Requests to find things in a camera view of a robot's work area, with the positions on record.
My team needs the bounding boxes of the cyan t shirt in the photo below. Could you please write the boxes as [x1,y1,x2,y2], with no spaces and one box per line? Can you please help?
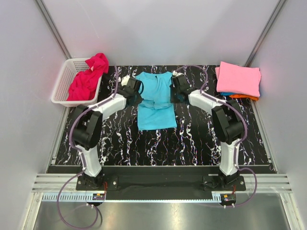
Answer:
[135,72,177,131]

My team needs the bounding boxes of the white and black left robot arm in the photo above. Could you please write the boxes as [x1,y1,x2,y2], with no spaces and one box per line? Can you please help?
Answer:
[69,76,144,190]

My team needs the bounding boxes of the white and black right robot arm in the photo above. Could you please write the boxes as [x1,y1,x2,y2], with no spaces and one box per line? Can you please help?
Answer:
[170,72,247,190]

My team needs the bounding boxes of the blue folded t shirt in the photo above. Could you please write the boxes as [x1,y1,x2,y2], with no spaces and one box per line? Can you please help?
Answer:
[220,92,234,96]

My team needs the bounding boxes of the red t shirt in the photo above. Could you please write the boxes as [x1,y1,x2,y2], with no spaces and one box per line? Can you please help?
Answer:
[67,53,109,101]

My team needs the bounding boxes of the pink folded t shirt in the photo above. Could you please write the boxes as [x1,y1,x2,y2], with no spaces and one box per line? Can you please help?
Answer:
[215,62,261,98]

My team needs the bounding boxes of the orange folded t shirt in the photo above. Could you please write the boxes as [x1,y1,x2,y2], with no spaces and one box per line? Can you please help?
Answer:
[229,94,259,101]

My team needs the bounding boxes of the white plastic basket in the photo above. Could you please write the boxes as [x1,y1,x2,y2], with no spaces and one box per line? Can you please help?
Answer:
[51,57,102,107]

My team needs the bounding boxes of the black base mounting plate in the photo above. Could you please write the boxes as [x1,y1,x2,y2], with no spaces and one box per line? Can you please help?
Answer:
[76,166,246,202]

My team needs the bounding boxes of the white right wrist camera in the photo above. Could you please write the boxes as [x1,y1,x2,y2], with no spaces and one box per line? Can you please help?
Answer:
[172,71,183,77]

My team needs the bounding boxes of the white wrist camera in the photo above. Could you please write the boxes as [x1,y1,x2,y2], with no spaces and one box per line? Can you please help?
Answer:
[172,71,183,77]
[120,75,130,86]

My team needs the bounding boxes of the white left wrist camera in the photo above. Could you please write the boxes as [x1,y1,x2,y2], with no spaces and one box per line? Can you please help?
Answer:
[120,75,130,86]

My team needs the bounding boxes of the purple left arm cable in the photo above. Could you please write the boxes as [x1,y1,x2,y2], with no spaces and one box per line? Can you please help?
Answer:
[57,66,120,227]

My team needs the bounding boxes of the white slotted cable duct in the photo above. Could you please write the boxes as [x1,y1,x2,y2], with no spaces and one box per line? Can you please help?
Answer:
[42,193,106,202]

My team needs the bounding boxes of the aluminium frame rail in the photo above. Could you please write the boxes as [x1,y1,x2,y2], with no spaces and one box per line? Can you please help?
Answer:
[32,174,292,193]

